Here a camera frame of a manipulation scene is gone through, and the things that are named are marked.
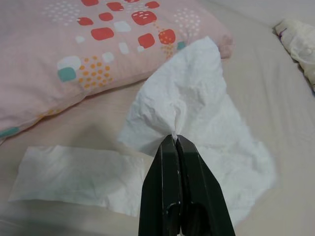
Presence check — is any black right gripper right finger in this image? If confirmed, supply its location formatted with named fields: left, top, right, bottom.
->
left=176, top=134, right=235, bottom=236

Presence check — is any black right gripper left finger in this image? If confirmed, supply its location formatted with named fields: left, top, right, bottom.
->
left=138, top=133, right=183, bottom=236

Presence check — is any long white paper tissue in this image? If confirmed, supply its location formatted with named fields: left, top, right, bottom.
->
left=8, top=145, right=146, bottom=211

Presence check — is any square white paper tissue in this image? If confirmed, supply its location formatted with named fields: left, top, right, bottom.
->
left=117, top=36, right=277, bottom=223

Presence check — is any cream cartoon print blanket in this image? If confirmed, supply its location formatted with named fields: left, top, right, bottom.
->
left=272, top=18, right=315, bottom=92

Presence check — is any mattress with beige sheet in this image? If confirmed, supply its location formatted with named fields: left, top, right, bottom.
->
left=0, top=0, right=315, bottom=236

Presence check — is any pink patterned pillow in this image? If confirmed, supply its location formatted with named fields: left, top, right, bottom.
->
left=0, top=0, right=234, bottom=140

